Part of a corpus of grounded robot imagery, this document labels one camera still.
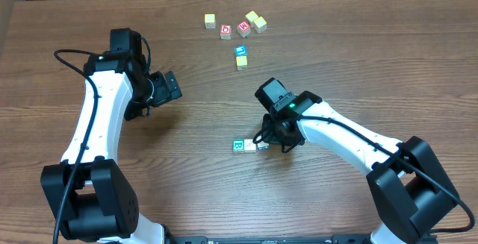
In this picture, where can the far left yellow block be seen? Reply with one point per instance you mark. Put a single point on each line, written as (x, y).
(210, 21)

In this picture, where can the red block letter E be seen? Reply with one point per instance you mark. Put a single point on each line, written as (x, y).
(244, 28)

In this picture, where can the yellow block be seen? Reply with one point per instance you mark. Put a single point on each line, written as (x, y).
(260, 24)
(210, 21)
(251, 17)
(241, 62)

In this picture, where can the green letter block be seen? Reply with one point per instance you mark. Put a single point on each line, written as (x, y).
(238, 146)

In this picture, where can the yellow block centre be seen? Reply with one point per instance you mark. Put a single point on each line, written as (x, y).
(241, 62)

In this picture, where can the yellow block far right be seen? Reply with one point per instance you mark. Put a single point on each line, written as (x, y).
(260, 24)

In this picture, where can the red block with circle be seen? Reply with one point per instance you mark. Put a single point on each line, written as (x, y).
(225, 32)

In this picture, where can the yellow block behind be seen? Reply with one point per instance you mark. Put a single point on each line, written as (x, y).
(251, 17)

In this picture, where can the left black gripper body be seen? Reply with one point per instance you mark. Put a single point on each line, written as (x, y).
(157, 91)

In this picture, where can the plain white wooden block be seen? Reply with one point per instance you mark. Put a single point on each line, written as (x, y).
(249, 146)

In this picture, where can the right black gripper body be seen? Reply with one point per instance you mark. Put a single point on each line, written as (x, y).
(274, 133)

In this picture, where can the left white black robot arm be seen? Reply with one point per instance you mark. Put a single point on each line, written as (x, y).
(90, 198)

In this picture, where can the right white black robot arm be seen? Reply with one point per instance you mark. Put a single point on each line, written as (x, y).
(410, 189)

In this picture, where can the white blue picture block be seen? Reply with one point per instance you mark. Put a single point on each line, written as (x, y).
(262, 146)

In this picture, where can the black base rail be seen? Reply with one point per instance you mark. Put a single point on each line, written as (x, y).
(335, 239)

